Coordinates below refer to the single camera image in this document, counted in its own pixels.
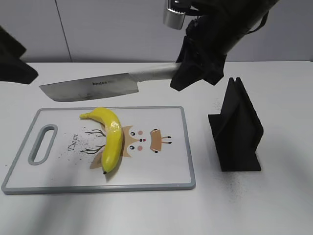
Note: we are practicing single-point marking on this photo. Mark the yellow plastic banana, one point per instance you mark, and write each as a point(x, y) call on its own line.
point(114, 136)

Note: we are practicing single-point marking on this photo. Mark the white grey-rimmed cutting board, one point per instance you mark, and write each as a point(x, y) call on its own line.
point(61, 153)

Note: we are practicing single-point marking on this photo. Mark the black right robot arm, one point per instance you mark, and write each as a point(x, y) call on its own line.
point(256, 12)

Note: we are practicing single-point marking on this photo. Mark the white-handled kitchen knife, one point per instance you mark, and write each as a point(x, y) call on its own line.
point(106, 86)

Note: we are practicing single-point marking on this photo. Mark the black knife stand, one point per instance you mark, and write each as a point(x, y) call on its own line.
point(236, 130)

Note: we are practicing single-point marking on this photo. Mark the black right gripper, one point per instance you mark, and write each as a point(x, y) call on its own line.
point(206, 44)

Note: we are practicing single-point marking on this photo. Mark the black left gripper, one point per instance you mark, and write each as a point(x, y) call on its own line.
point(12, 68)

